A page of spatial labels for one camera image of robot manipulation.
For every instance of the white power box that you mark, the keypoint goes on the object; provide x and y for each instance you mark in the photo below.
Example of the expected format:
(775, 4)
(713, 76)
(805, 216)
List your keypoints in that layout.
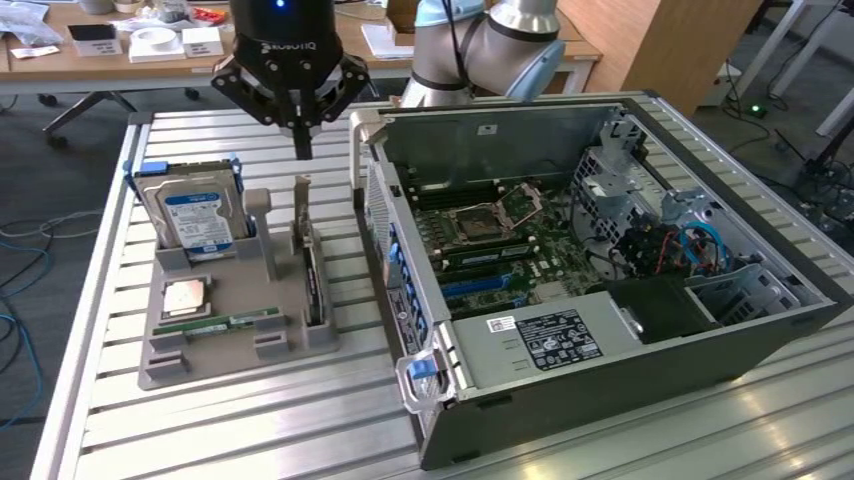
(727, 90)

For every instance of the red packet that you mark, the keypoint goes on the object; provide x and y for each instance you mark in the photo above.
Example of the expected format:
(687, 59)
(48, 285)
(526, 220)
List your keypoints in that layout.
(208, 16)

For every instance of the black graphics card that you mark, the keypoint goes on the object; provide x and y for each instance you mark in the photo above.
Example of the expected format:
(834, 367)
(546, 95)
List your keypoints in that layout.
(314, 285)

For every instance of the power strip with green light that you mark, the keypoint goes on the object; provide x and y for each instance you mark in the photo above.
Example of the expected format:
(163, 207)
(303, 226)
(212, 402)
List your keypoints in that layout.
(758, 110)

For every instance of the small metal disk bay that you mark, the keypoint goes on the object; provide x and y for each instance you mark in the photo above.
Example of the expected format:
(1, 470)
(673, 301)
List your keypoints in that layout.
(741, 295)

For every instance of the wooden desk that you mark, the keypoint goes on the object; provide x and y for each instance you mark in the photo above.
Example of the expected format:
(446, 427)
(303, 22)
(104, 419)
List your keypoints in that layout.
(80, 70)

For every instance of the black equipment stand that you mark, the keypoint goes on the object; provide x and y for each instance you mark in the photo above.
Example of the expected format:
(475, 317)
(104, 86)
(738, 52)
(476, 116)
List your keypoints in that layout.
(823, 165)

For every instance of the metal disk bay cage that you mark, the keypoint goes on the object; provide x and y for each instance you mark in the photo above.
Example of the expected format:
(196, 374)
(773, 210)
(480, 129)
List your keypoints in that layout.
(614, 200)

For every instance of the clear plastic bag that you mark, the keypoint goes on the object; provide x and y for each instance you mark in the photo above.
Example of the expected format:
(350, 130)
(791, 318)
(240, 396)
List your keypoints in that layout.
(23, 22)

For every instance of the white table frame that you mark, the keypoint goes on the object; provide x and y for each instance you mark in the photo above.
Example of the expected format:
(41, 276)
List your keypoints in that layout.
(837, 112)

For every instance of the grey parts rack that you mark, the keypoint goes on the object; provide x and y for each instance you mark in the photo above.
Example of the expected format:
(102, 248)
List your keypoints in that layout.
(234, 295)

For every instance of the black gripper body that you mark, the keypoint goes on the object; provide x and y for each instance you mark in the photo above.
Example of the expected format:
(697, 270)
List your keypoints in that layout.
(287, 30)

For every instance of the hard disk in blue caddy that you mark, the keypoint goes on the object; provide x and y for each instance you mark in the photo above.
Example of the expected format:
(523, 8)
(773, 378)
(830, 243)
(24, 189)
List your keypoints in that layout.
(194, 215)

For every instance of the white paper stack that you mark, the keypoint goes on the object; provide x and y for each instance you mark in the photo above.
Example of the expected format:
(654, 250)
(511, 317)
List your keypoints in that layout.
(383, 42)

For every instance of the green motherboard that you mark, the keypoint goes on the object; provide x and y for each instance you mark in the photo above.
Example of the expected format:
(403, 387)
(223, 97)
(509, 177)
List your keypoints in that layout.
(567, 260)

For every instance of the black and white box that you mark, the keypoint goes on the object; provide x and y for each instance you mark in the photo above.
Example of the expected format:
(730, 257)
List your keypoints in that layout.
(95, 40)

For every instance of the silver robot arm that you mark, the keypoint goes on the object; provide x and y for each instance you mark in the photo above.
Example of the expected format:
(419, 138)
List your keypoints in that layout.
(507, 30)

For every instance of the blue case latch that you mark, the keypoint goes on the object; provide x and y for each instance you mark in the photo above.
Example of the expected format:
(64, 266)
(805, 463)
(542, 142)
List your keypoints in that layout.
(420, 372)

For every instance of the silver CPU chip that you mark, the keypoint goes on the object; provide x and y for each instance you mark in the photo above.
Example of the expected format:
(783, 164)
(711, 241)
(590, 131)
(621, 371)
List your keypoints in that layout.
(184, 298)

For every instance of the silver chipset heatsink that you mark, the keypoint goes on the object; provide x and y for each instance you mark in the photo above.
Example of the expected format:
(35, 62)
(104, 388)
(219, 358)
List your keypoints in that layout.
(550, 292)

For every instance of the CPU socket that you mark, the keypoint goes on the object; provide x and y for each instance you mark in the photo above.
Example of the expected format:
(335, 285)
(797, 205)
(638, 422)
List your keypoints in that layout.
(476, 225)

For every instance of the blue expansion slot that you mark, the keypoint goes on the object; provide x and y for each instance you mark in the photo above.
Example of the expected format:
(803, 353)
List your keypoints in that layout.
(474, 287)

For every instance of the grey cup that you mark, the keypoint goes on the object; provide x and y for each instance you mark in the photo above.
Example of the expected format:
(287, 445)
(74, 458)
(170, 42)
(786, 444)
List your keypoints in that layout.
(96, 6)

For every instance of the grey open PC case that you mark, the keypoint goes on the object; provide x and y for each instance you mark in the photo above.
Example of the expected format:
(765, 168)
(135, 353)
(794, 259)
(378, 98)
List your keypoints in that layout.
(601, 400)

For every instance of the small paper label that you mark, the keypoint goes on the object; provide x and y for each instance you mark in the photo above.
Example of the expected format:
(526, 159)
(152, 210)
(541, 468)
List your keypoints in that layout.
(33, 51)

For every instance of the wooden cabinet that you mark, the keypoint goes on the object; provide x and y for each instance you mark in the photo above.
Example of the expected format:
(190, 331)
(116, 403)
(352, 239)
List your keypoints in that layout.
(667, 50)

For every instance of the white box with tape roll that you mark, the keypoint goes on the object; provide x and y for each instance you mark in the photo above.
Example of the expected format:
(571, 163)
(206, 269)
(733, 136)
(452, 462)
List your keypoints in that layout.
(156, 45)

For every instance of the white labelled box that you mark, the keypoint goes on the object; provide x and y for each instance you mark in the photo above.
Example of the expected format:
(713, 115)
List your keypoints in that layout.
(202, 42)

